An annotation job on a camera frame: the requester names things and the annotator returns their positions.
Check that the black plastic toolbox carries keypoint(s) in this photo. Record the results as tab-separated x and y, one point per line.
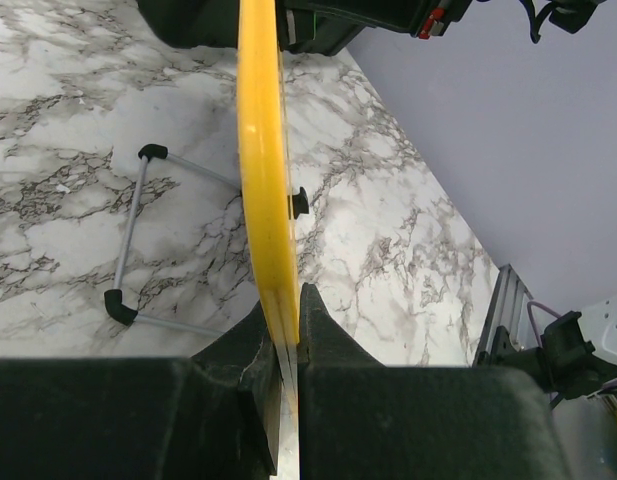
314	27

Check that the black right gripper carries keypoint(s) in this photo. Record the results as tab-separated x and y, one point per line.
568	15

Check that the yellow framed whiteboard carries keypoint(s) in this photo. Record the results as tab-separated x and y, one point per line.
266	182

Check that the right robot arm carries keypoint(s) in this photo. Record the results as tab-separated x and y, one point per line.
570	355

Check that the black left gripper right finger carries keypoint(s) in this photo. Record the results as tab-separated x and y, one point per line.
360	419

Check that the aluminium frame rail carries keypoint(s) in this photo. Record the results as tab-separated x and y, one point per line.
507	308

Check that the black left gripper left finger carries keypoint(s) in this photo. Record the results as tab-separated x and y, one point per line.
214	415

